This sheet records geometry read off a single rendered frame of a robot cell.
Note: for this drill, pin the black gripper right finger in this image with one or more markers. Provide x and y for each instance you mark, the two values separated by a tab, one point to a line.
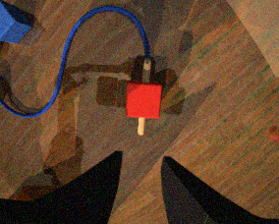
188	200

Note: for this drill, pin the blue block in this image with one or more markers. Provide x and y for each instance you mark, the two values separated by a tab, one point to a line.
13	23

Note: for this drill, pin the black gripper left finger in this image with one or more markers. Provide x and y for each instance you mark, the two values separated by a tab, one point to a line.
86	200

